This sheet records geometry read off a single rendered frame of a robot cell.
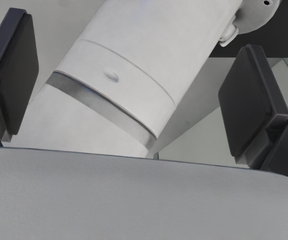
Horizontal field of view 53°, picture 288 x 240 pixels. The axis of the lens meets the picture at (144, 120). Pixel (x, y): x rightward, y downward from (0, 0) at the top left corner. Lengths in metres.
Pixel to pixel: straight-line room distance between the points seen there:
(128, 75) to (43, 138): 0.08
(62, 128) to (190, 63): 0.13
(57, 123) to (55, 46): 1.49
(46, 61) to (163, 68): 1.56
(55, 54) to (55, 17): 0.22
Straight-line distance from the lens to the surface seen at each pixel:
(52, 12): 1.62
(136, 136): 0.24
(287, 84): 1.75
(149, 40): 0.25
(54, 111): 0.24
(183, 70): 0.26
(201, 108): 1.99
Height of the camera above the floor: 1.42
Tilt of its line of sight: 45 degrees down
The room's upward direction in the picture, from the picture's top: 179 degrees clockwise
